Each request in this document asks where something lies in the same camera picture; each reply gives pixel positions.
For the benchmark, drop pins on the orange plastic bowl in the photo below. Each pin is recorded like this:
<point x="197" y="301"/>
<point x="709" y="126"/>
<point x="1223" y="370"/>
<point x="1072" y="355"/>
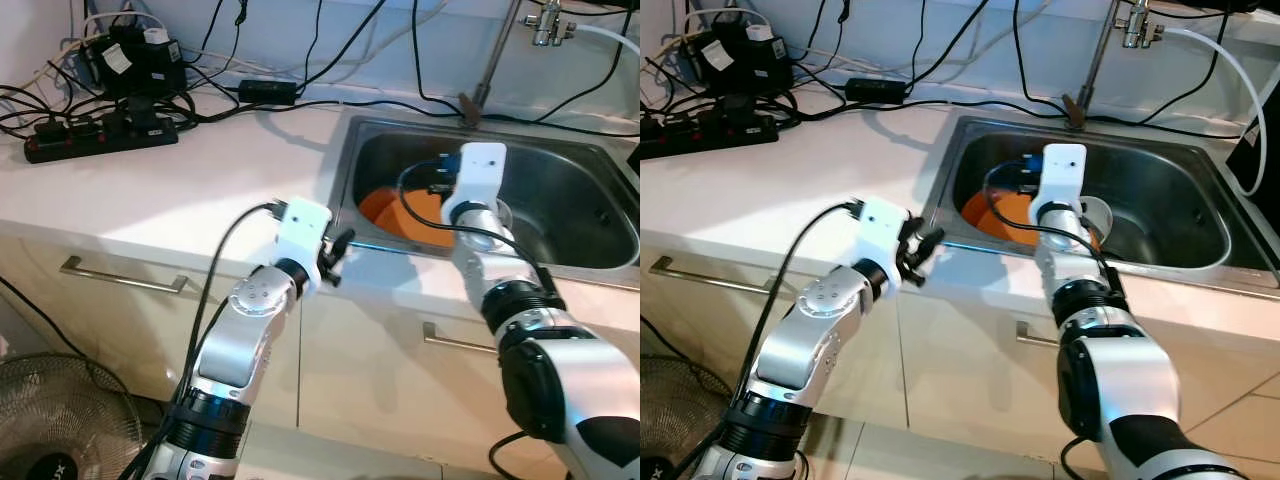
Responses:
<point x="385" y="215"/>
<point x="975" y="215"/>

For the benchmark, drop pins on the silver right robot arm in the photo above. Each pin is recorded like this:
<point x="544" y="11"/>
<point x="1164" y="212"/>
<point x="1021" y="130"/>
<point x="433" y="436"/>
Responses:
<point x="1130" y="380"/>
<point x="590" y="380"/>

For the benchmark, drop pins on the clear cup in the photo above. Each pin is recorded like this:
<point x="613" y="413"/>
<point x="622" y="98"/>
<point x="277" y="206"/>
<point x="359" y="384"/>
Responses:
<point x="1097" y="215"/>
<point x="498" y="215"/>

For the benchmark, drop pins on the stainless steel sink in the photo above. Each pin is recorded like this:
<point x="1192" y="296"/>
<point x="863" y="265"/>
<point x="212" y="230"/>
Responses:
<point x="570" y="190"/>
<point x="1170" y="190"/>

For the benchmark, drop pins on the metal faucet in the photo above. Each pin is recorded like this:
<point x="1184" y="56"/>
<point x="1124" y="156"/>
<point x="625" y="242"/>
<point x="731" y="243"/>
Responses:
<point x="1095" y="60"/>
<point x="490" y="60"/>

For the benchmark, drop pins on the black power adapter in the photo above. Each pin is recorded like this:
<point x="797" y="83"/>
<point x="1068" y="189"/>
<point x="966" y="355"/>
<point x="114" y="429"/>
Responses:
<point x="268" y="92"/>
<point x="878" y="90"/>

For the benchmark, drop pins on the black appliance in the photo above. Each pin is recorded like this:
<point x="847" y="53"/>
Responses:
<point x="1262" y="150"/>
<point x="632" y="157"/>

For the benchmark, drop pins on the black power strip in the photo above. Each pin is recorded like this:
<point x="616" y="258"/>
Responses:
<point x="710" y="135"/>
<point x="100" y="140"/>

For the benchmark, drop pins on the black charger device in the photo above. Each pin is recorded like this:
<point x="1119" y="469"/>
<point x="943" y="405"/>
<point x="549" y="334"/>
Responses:
<point x="740" y="55"/>
<point x="130" y="60"/>

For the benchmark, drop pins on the grey mesh fan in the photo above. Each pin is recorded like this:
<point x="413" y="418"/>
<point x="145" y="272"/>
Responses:
<point x="60" y="420"/>
<point x="685" y="420"/>

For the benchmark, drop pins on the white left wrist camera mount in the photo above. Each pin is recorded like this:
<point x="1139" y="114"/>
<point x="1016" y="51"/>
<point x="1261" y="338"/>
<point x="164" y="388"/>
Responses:
<point x="880" y="235"/>
<point x="300" y="235"/>

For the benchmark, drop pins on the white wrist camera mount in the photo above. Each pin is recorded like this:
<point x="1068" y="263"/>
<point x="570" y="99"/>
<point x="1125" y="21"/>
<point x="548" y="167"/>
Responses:
<point x="480" y="175"/>
<point x="300" y="235"/>
<point x="1062" y="175"/>
<point x="880" y="235"/>

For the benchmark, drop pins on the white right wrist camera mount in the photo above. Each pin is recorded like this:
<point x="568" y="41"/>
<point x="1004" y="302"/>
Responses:
<point x="1062" y="175"/>
<point x="480" y="175"/>

